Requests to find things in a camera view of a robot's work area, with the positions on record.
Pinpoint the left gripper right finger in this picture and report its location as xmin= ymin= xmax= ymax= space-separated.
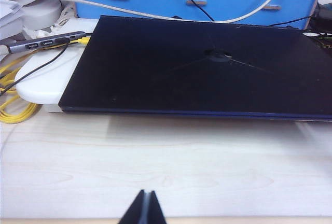
xmin=148 ymin=190 xmax=167 ymax=224

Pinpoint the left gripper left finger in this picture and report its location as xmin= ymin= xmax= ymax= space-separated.
xmin=119 ymin=189 xmax=147 ymax=224

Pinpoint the dark closed laptop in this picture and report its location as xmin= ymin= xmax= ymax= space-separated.
xmin=58 ymin=15 xmax=332 ymax=123

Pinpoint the white laptop stand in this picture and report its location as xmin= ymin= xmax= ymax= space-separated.
xmin=15 ymin=18 xmax=99 ymax=114

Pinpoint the grey USB hub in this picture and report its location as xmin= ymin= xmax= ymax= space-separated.
xmin=0 ymin=31 xmax=87 ymax=54

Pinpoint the white desk fan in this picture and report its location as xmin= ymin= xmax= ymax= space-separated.
xmin=0 ymin=0 xmax=65 ymax=32

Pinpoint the stack of white papers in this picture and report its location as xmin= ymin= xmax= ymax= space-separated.
xmin=0 ymin=0 xmax=25 ymax=38

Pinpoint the black computer mouse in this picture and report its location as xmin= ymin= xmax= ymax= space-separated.
xmin=310 ymin=2 xmax=332 ymax=29

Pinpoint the yellow network cable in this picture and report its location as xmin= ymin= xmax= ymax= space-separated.
xmin=0 ymin=36 xmax=91 ymax=125

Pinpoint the black hub cable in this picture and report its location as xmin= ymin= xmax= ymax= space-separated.
xmin=0 ymin=41 xmax=71 ymax=95

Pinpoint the black mouse cable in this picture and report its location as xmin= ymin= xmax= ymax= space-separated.
xmin=268 ymin=15 xmax=312 ymax=27

